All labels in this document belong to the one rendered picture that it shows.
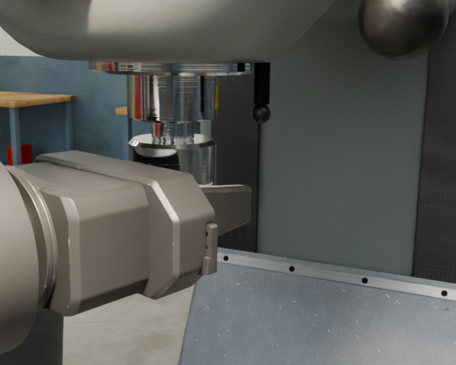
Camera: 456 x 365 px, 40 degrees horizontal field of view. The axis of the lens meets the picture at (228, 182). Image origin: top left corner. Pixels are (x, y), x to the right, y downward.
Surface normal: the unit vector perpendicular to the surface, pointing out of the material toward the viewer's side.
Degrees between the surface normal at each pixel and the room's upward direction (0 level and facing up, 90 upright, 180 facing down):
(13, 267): 85
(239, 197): 90
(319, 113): 90
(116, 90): 90
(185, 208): 45
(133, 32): 134
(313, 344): 63
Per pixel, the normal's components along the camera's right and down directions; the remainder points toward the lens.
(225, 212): 0.75, 0.15
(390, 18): -0.49, 0.25
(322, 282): -0.35, -0.27
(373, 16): -0.78, 0.18
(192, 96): 0.50, 0.19
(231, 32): 0.43, 0.81
